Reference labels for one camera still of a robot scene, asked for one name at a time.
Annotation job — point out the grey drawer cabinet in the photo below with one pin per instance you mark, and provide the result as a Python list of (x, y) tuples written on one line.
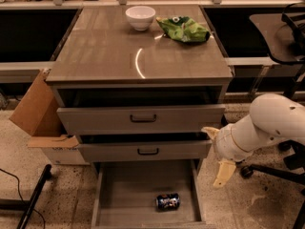
[(106, 63)]

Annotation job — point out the top grey drawer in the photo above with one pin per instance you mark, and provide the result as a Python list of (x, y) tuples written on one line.
[(140, 120)]

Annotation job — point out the grey drawer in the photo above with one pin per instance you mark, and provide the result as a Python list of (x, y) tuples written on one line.
[(126, 193), (140, 120), (139, 151)]

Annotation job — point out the bottom grey drawer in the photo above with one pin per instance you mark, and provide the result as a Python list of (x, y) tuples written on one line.
[(126, 193)]

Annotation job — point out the black table leg left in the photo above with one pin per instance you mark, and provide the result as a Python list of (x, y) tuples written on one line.
[(27, 207)]

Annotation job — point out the blue pepsi can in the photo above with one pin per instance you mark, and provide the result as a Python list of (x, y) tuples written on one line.
[(167, 201)]

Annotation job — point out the brown cardboard box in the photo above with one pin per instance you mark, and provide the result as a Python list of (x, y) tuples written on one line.
[(36, 115)]

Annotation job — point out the middle grey drawer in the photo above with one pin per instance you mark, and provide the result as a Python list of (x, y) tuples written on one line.
[(139, 151)]

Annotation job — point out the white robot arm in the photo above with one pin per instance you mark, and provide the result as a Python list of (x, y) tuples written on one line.
[(272, 119)]

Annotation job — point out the white ceramic bowl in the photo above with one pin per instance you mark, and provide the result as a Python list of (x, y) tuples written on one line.
[(140, 17)]

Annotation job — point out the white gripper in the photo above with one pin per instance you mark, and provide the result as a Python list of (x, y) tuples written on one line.
[(227, 142)]

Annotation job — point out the green chip bag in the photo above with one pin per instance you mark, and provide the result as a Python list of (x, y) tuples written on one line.
[(183, 29)]

